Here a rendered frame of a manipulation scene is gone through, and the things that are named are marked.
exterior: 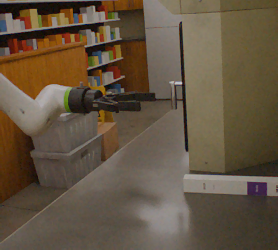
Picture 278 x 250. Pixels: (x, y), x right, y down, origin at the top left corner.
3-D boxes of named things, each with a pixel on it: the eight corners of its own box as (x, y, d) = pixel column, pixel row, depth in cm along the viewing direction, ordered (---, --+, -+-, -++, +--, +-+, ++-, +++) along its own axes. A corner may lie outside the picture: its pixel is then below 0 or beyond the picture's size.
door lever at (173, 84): (186, 111, 127) (188, 108, 129) (185, 80, 125) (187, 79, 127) (169, 110, 129) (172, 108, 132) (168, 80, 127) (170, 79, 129)
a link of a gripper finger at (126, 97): (107, 106, 140) (106, 105, 141) (138, 102, 143) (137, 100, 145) (106, 95, 139) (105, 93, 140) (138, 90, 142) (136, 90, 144)
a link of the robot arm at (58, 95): (44, 78, 151) (53, 103, 156) (26, 97, 141) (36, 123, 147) (77, 78, 145) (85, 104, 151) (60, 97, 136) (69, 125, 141)
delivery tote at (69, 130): (103, 133, 388) (100, 98, 380) (69, 155, 334) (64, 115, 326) (66, 131, 404) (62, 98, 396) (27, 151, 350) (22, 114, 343)
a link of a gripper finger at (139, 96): (136, 101, 142) (136, 100, 143) (154, 101, 139) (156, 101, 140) (135, 92, 141) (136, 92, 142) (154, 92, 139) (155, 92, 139)
